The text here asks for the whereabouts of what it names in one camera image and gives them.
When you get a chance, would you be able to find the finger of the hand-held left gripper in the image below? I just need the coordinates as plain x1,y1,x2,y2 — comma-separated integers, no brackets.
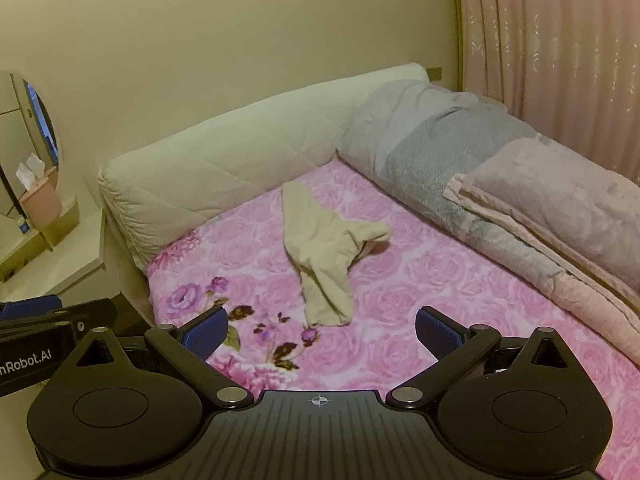
0,299,118,333
0,296,62,322

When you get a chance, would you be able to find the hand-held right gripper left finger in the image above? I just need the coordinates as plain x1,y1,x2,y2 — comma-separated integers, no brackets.
65,306,255,409

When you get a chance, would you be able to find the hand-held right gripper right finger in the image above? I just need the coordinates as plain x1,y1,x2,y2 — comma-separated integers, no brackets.
386,306,581,409

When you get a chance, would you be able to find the cream knit shirt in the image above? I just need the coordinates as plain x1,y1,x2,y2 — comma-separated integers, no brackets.
281,180,393,327

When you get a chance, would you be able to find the pink floral blanket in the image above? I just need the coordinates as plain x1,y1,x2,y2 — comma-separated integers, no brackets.
146,160,640,480

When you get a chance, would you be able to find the white dressing table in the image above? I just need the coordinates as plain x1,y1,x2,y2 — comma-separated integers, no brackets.
0,207,108,306

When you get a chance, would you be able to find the pink tissue box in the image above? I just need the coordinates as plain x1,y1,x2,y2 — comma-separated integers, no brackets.
15,152,63,228

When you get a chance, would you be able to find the cream padded headboard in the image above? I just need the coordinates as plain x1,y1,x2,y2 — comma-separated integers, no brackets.
97,62,431,268

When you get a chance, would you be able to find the folded pink plush blanket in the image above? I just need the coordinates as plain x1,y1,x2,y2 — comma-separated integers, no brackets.
442,137,640,306

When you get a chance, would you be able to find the round mirror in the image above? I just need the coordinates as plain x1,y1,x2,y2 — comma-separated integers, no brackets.
0,70,66,221

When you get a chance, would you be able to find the grey and pink quilt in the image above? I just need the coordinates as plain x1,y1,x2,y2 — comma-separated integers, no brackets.
336,80,640,366

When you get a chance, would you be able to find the pink curtain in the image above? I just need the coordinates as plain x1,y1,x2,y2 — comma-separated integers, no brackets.
452,0,640,181

